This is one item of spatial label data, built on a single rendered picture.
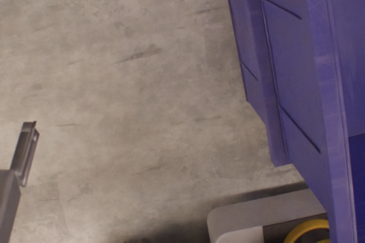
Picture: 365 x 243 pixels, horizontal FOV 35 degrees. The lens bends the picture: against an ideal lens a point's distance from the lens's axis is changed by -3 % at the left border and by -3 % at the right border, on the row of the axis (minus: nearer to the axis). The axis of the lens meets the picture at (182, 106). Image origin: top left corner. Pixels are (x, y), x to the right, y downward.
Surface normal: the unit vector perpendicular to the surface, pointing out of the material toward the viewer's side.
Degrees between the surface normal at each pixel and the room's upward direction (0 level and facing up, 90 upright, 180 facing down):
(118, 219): 0
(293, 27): 90
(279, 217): 90
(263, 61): 0
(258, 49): 0
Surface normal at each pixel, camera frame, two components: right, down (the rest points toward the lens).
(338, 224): 0.11, 0.29
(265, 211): -0.15, -0.94
